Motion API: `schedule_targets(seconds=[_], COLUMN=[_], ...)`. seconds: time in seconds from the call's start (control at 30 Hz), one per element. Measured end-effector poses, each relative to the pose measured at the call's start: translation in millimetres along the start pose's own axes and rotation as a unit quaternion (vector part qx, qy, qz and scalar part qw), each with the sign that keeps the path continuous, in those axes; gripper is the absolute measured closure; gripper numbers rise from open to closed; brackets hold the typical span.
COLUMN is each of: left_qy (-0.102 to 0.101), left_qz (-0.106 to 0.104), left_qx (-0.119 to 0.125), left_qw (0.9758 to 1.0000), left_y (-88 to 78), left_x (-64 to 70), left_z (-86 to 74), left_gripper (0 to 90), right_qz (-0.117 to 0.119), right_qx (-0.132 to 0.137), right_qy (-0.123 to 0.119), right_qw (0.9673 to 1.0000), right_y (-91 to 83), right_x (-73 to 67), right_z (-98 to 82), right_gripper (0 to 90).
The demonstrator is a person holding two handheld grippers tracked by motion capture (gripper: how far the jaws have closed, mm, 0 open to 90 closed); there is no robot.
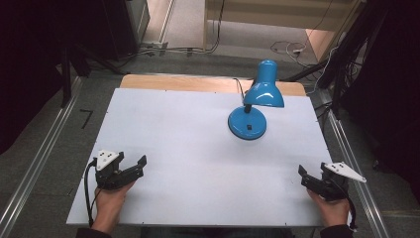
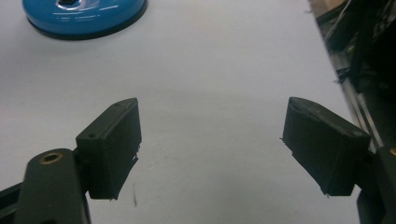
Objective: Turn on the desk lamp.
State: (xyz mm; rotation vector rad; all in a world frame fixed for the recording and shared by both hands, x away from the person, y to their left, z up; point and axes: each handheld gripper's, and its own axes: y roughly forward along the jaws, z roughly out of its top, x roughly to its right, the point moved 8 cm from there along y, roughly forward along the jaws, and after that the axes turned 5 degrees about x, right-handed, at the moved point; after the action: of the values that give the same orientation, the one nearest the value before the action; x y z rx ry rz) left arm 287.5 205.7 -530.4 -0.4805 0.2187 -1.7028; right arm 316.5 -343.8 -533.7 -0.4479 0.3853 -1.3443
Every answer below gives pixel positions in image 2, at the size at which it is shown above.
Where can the blue round plate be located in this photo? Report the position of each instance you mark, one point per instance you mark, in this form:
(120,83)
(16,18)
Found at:
(84,18)

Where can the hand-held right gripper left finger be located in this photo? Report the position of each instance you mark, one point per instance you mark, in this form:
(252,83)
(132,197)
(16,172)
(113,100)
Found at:
(107,149)

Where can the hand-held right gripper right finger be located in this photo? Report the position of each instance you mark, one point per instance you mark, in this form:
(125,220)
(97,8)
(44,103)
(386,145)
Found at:
(323,146)

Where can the metal table frame rail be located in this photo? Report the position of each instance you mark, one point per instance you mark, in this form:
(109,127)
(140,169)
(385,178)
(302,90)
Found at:
(358,99)

